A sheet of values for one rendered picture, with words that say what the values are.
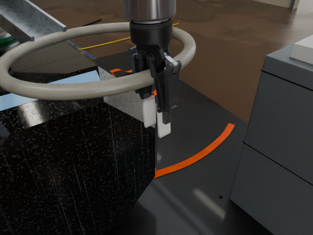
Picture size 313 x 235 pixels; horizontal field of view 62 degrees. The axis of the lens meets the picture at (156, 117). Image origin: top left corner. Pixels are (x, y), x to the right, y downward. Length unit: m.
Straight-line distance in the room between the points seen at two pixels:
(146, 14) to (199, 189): 1.17
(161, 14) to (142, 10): 0.03
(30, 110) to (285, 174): 0.94
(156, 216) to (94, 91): 0.98
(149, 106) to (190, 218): 0.89
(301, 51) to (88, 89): 0.73
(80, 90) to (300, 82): 0.72
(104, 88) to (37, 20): 0.58
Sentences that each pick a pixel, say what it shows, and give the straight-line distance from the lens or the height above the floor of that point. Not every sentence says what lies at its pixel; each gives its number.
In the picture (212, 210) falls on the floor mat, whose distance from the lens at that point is 1.42.
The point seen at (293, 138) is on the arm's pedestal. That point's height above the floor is 0.54.
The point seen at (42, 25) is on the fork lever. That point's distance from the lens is 0.99.
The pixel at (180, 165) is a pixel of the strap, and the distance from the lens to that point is 1.58.
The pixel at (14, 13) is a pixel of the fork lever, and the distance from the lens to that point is 1.06.
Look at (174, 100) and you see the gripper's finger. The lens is 0.49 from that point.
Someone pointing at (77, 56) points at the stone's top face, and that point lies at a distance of 0.95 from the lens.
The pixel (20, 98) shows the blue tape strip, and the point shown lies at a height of 0.78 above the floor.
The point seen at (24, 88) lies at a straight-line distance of 0.54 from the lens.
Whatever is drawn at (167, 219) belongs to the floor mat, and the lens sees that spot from 1.36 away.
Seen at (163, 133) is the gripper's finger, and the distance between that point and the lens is 0.56.
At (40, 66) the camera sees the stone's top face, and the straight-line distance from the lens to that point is 0.91.
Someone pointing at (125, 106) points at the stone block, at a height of 0.66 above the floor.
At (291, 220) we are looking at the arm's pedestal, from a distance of 1.30.
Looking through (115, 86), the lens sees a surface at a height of 0.93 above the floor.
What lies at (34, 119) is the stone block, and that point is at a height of 0.73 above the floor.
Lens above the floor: 1.16
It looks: 36 degrees down
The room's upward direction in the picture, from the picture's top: straight up
